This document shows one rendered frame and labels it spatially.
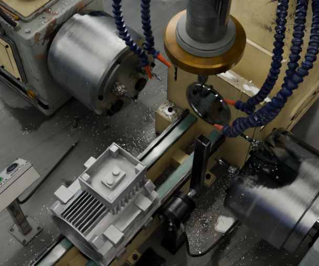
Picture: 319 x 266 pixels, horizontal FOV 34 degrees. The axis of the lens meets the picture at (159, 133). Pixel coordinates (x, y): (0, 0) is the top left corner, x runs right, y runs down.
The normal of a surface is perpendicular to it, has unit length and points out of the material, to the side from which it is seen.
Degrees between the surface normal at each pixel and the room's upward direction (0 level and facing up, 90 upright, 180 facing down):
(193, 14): 90
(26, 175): 51
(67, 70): 62
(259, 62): 90
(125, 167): 0
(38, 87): 89
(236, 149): 90
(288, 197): 32
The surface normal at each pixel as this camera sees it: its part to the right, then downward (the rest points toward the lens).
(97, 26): 0.07, -0.60
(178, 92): -0.65, 0.64
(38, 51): 0.76, 0.55
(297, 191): -0.26, -0.22
